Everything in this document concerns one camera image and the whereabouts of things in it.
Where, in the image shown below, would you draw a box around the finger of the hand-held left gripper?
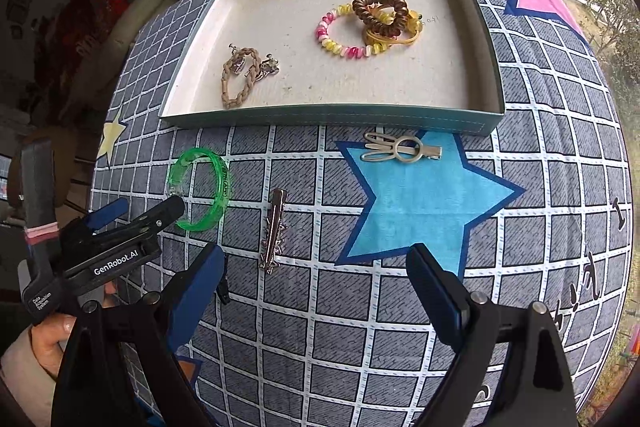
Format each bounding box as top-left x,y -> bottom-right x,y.
92,195 -> 187,244
80,198 -> 130,231

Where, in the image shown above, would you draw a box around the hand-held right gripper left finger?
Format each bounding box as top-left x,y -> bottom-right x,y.
51,243 -> 226,427

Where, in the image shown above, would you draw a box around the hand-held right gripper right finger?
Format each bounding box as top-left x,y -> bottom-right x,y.
406,243 -> 578,427

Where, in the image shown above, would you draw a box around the green translucent bangle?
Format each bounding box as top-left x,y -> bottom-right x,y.
167,148 -> 231,233

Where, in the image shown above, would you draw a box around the tan braided bracelet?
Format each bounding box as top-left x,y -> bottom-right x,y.
221,48 -> 262,110

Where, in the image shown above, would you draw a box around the shallow white tray box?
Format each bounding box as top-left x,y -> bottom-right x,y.
159,0 -> 505,138

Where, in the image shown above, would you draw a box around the pink yellow beaded bracelet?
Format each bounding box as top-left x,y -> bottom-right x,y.
315,3 -> 388,60

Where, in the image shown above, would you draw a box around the yellow hair tie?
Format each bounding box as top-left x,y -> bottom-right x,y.
362,9 -> 426,48

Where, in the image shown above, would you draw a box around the brown spiral hair tie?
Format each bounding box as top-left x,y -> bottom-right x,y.
351,0 -> 410,35

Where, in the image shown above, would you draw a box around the person's left forearm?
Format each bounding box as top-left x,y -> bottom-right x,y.
0,332 -> 57,426

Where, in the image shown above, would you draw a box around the person's left hand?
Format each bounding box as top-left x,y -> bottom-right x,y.
28,313 -> 77,374

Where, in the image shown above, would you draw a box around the grey checked star tablecloth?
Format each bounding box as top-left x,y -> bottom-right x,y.
90,0 -> 633,427

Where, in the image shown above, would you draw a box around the cream sofa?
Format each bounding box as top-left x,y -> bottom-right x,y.
107,0 -> 174,54

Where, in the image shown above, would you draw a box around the wall picture frames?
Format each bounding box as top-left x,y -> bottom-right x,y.
5,0 -> 41,40

